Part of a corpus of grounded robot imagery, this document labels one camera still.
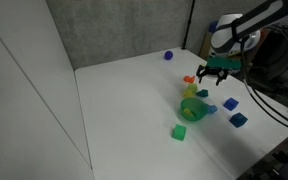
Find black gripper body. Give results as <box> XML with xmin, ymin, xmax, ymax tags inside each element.
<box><xmin>203</xmin><ymin>65</ymin><xmax>227</xmax><ymax>78</ymax></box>

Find light blue elephant toy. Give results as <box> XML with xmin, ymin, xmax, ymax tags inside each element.
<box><xmin>206</xmin><ymin>104</ymin><xmax>218</xmax><ymax>115</ymax></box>

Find orange toy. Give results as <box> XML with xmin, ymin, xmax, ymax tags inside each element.
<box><xmin>183</xmin><ymin>75</ymin><xmax>197</xmax><ymax>84</ymax></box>

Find lime green toy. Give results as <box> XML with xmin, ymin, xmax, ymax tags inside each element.
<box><xmin>187</xmin><ymin>83</ymin><xmax>199</xmax><ymax>94</ymax></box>

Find teal toy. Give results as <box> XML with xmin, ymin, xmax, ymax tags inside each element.
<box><xmin>196</xmin><ymin>88</ymin><xmax>210</xmax><ymax>99</ymax></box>

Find yellow star-shaped toy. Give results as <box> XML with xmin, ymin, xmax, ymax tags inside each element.
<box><xmin>182</xmin><ymin>88</ymin><xmax>194</xmax><ymax>99</ymax></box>

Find green plastic bowl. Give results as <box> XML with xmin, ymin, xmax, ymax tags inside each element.
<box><xmin>180</xmin><ymin>97</ymin><xmax>210</xmax><ymax>123</ymax></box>

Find yellow toy inside bowl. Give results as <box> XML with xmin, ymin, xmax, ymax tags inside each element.
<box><xmin>183</xmin><ymin>107</ymin><xmax>196</xmax><ymax>119</ymax></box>

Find brown cardboard box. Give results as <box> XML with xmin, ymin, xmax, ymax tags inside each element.
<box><xmin>199</xmin><ymin>31</ymin><xmax>215</xmax><ymax>61</ymax></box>

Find bright blue cube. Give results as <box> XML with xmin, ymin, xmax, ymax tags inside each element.
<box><xmin>222</xmin><ymin>97</ymin><xmax>240</xmax><ymax>112</ymax></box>

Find purple ball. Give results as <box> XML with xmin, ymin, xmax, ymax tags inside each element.
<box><xmin>163</xmin><ymin>50</ymin><xmax>174</xmax><ymax>61</ymax></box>

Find blue object behind box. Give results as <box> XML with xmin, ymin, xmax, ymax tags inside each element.
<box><xmin>208</xmin><ymin>20</ymin><xmax>219</xmax><ymax>34</ymax></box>

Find dark blue cube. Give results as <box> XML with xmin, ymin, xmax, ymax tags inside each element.
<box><xmin>229</xmin><ymin>112</ymin><xmax>249</xmax><ymax>129</ymax></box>

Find black tripod pole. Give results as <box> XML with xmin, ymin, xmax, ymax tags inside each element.
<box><xmin>180</xmin><ymin>0</ymin><xmax>197</xmax><ymax>51</ymax></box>

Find green cube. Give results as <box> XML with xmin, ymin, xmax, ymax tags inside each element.
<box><xmin>171</xmin><ymin>124</ymin><xmax>187</xmax><ymax>142</ymax></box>

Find black office chair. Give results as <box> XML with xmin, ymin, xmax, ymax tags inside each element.
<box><xmin>247</xmin><ymin>18</ymin><xmax>288</xmax><ymax>118</ymax></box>

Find black perforated base board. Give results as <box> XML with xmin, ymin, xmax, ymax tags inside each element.
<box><xmin>240</xmin><ymin>130</ymin><xmax>288</xmax><ymax>180</ymax></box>

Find thick black cable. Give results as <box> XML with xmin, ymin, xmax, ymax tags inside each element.
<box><xmin>239</xmin><ymin>36</ymin><xmax>288</xmax><ymax>131</ymax></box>

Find thin black cable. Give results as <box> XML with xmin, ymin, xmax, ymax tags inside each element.
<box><xmin>242</xmin><ymin>39</ymin><xmax>288</xmax><ymax>128</ymax></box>

